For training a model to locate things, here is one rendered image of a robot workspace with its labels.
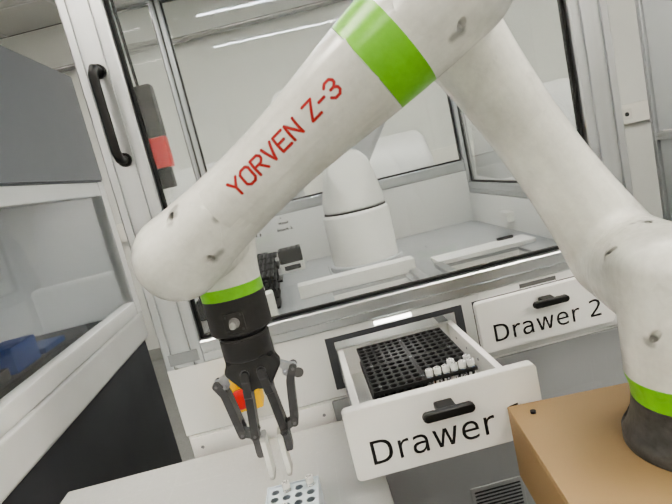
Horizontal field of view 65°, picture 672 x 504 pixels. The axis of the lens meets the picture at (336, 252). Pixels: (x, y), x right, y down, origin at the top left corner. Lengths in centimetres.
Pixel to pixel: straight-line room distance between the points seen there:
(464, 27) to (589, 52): 68
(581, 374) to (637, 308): 65
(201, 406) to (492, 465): 64
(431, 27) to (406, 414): 51
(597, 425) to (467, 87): 47
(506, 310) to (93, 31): 96
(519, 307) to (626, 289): 53
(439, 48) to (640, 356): 39
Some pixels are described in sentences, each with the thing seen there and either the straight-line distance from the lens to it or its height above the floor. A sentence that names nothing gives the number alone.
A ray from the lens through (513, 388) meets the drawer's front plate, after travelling 83.
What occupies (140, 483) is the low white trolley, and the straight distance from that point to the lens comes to 118.
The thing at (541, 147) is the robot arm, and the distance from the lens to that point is 73.
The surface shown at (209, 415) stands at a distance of 116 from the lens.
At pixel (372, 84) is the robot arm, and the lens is 54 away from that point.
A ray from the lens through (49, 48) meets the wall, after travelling 493.
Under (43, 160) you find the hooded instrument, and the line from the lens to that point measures 171.
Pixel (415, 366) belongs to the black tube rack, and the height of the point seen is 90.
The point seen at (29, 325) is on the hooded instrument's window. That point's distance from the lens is 145.
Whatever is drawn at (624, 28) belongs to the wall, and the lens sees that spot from 490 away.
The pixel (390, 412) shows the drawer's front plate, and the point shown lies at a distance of 79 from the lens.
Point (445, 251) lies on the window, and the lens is 111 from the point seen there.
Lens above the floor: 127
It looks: 9 degrees down
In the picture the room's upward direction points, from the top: 13 degrees counter-clockwise
